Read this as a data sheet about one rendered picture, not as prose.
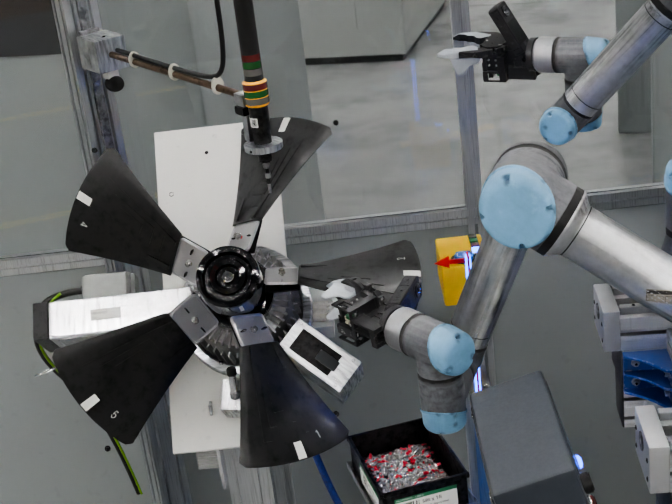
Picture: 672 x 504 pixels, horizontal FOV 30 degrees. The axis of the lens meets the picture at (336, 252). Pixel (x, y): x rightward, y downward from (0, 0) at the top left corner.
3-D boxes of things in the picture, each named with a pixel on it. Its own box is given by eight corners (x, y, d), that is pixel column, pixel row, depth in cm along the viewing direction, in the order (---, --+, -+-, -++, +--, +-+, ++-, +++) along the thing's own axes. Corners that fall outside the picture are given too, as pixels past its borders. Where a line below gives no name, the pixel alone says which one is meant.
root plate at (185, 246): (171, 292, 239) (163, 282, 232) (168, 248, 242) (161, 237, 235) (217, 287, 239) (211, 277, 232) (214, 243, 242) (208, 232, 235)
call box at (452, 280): (438, 281, 277) (434, 237, 273) (484, 276, 277) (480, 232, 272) (445, 313, 262) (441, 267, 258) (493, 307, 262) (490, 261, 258)
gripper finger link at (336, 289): (304, 283, 225) (336, 300, 218) (330, 269, 228) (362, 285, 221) (307, 298, 227) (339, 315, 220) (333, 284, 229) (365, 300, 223)
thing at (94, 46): (80, 70, 273) (72, 32, 270) (108, 63, 277) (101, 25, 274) (100, 78, 265) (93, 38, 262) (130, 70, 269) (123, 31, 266)
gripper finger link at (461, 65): (439, 80, 269) (482, 75, 268) (435, 55, 266) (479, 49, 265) (439, 75, 272) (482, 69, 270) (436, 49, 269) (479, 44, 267)
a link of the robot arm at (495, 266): (519, 110, 204) (428, 350, 227) (507, 132, 194) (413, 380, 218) (586, 136, 202) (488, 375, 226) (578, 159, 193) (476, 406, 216)
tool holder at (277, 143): (231, 147, 227) (223, 95, 223) (263, 137, 231) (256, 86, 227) (257, 157, 220) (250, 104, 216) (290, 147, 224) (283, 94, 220)
